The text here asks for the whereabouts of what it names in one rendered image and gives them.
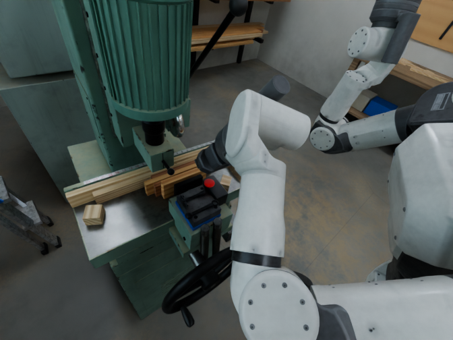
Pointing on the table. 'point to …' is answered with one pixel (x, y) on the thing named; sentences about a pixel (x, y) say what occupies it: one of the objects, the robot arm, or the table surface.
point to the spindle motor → (145, 54)
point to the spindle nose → (154, 132)
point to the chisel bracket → (162, 151)
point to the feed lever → (239, 7)
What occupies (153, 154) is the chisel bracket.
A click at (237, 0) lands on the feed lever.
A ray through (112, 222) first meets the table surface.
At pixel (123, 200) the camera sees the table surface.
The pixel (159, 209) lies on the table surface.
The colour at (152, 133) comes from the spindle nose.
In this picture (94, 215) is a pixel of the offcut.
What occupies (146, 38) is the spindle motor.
